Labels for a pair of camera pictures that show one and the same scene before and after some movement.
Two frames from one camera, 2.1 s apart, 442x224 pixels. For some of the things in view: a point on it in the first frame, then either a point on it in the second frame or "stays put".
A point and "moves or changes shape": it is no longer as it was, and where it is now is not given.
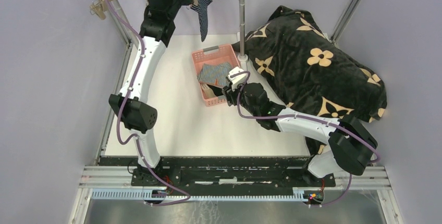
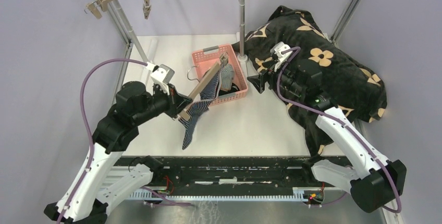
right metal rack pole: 242,57 stays put
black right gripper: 230,95 → 257,81
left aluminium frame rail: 125,61 stays put
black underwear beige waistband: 210,91 moves or changes shape
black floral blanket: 306,71 stays put
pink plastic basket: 215,55 stays put
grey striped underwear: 214,74 moves or changes shape
